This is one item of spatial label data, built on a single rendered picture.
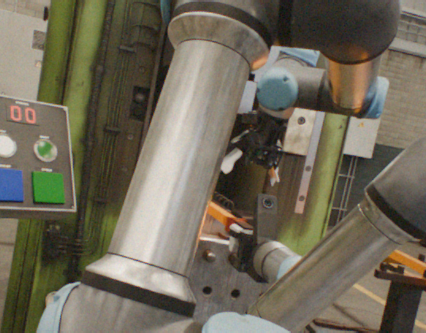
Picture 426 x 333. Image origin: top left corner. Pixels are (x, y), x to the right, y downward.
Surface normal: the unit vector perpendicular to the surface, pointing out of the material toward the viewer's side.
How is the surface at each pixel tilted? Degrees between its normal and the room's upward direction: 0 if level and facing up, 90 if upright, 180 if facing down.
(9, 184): 60
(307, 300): 103
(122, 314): 70
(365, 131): 90
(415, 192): 81
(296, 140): 90
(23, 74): 90
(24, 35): 90
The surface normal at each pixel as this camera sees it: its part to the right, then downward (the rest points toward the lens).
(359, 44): 0.22, 0.92
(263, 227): 0.26, -0.36
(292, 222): 0.22, 0.16
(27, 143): 0.62, -0.31
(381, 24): 0.55, 0.58
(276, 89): -0.38, 0.44
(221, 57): 0.26, -0.14
